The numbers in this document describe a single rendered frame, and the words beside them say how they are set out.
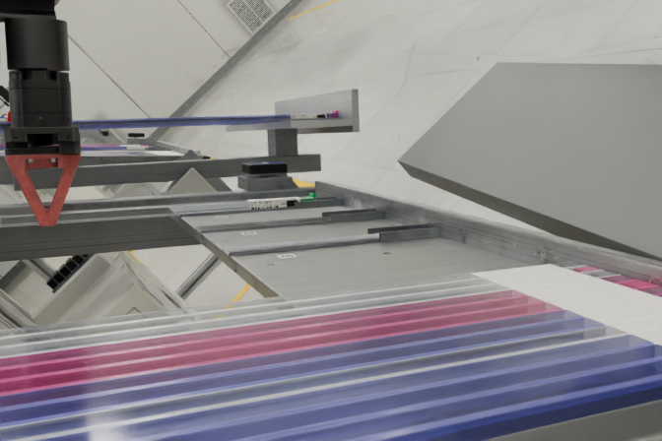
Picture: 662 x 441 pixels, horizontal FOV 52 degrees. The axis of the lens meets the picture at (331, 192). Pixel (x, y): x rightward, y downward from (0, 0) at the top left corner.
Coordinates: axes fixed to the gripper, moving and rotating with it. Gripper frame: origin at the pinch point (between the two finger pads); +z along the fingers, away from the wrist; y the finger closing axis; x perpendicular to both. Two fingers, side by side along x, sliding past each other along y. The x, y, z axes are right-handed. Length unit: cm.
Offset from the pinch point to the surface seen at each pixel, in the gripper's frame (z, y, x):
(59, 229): 2.6, -8.1, 1.1
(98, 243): 4.6, -8.1, 5.1
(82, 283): 35, -119, 6
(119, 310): 34, -85, 13
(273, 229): 0.8, 13.2, 19.8
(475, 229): -0.7, 28.3, 32.2
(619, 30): -37, -105, 178
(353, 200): -0.4, 4.1, 32.2
